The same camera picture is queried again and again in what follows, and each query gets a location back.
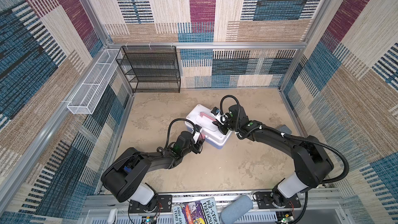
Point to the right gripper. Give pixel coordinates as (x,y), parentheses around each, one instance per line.
(220,127)

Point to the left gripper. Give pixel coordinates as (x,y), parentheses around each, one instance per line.
(197,146)

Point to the blue white plastic toolbox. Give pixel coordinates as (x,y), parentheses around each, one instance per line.
(203,117)

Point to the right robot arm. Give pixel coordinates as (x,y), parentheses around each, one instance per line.
(311,162)

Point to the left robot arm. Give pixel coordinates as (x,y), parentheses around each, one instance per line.
(124,177)

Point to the grey sponge block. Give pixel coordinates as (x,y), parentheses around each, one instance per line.
(284,129)

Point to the colourful children's book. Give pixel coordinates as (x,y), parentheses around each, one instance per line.
(196,212)

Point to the blue tape dispenser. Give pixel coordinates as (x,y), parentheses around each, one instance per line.
(127,169)

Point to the grey foam roller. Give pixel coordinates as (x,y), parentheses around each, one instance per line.
(236,210)

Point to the black mesh shelf rack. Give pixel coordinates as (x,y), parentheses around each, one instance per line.
(150,68)

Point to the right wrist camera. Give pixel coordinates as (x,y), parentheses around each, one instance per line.
(222,118)

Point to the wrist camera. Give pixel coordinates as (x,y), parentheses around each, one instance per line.
(197,136)
(222,118)

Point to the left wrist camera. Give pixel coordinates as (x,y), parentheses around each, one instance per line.
(197,136)

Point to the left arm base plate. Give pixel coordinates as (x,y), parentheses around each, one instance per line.
(158,204)

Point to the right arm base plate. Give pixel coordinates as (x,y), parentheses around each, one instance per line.
(264,199)

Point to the white wire mesh basket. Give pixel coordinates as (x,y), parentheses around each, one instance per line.
(89,93)

